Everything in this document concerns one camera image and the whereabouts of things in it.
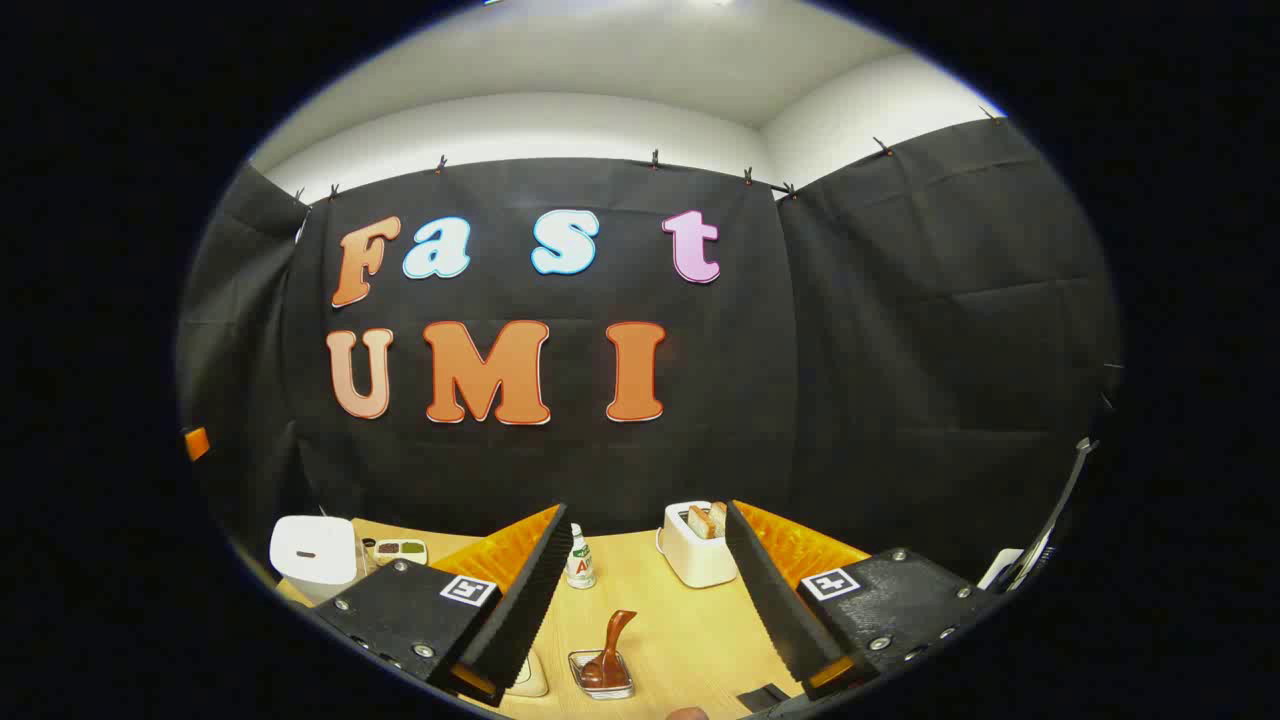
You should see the black backdrop cloth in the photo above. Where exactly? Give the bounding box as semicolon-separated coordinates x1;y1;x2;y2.
178;118;1123;601

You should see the white green flat object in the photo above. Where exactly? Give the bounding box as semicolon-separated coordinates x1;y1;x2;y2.
980;546;1051;593

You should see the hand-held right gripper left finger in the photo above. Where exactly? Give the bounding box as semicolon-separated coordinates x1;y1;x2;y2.
310;503;571;706

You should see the metal chopstick holder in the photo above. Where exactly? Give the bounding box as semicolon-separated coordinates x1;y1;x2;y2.
568;650;637;701

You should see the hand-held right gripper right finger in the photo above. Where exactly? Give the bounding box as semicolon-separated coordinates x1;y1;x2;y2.
725;498;1001;701

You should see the white drink bottle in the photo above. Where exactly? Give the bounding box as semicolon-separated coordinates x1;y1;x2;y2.
566;523;597;590

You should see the white toaster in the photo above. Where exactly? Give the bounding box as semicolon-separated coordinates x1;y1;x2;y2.
657;501;739;589

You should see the white rice cooker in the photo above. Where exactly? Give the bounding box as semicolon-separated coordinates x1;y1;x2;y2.
270;515;363;604

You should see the brown wooden spoon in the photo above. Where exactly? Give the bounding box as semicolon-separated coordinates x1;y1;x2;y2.
580;609;638;689

